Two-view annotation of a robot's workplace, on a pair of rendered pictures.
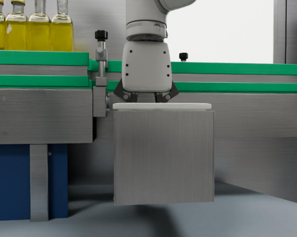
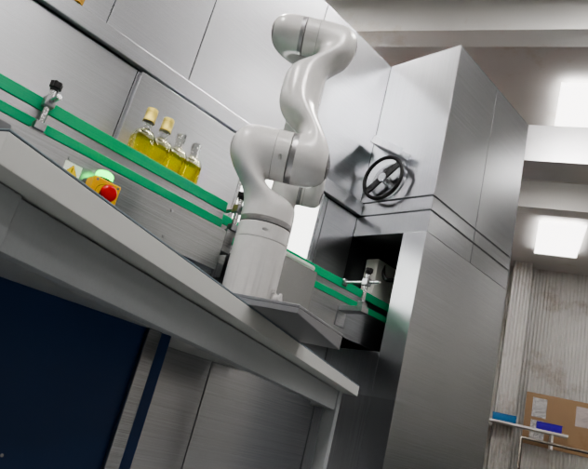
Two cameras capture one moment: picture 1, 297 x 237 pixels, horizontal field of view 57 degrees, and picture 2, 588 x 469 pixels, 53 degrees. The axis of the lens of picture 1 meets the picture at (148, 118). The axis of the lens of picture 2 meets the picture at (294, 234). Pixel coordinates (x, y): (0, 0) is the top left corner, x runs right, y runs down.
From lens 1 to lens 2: 1.31 m
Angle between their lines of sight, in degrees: 40
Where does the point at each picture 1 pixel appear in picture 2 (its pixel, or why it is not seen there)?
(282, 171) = not seen: hidden behind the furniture
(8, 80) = (173, 197)
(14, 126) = (171, 234)
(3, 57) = (176, 179)
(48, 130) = (191, 247)
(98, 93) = (229, 235)
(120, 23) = (210, 179)
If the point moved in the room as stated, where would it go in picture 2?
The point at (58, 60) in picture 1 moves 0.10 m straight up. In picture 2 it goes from (208, 199) to (218, 168)
